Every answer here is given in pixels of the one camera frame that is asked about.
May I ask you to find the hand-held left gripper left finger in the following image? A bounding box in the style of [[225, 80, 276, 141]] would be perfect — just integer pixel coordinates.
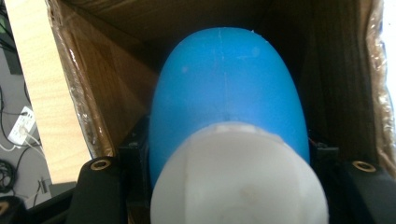
[[117, 115, 153, 203]]

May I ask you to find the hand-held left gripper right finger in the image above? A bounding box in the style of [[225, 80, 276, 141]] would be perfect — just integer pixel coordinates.
[[307, 132, 341, 175]]

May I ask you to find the blue cardboard box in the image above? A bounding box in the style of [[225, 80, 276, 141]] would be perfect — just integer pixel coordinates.
[[46, 0, 396, 224]]

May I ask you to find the blue bottle with white cap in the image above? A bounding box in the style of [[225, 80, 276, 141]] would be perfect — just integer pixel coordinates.
[[148, 26, 331, 224]]

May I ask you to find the white power strip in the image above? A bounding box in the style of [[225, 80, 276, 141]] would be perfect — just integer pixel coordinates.
[[7, 105, 37, 147]]

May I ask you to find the tangle of black floor cables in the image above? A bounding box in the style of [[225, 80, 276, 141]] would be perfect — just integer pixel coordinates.
[[0, 83, 48, 200]]

